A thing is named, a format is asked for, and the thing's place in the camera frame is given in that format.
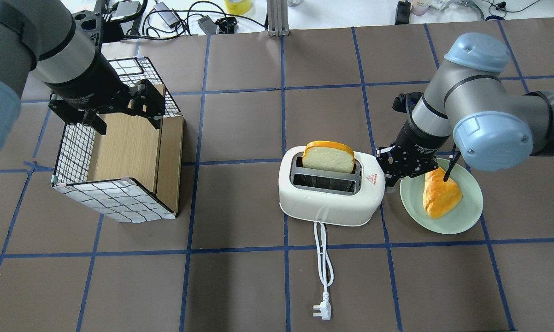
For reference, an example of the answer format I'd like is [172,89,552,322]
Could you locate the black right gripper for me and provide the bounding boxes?
[375,124,448,187]

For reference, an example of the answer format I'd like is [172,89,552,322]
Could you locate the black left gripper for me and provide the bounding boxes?
[48,78,165,135]

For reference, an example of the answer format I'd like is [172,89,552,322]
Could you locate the white two-slot toaster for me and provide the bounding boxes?
[278,146,386,227]

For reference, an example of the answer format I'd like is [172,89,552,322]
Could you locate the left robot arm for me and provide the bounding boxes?
[0,0,165,151]

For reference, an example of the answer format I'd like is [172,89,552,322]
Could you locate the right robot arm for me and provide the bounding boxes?
[376,32,554,189]

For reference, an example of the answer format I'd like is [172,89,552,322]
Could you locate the golden triangular pastry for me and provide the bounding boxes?
[422,168,463,220]

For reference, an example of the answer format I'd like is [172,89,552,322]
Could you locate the toast bread slice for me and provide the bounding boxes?
[302,140,354,173]

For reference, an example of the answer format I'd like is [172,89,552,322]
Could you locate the light green plate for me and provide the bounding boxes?
[400,165,483,235]

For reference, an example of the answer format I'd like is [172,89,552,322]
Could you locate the grey power brick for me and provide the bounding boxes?
[153,2,181,28]

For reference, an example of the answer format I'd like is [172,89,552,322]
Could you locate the black power adapter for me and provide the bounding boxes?
[197,16,219,35]

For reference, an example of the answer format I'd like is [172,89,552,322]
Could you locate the yellow tape roll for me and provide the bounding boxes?
[224,0,252,16]

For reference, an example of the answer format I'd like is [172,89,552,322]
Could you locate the wire grid wooden shelf box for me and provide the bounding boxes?
[50,57,184,223]

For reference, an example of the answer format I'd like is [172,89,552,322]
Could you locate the black cables on table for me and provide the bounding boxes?
[120,0,267,41]

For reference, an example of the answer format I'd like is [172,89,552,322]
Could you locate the white toaster power cord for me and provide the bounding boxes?
[312,222,335,320]

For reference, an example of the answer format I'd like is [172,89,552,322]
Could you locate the aluminium frame post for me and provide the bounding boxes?
[266,0,290,36]

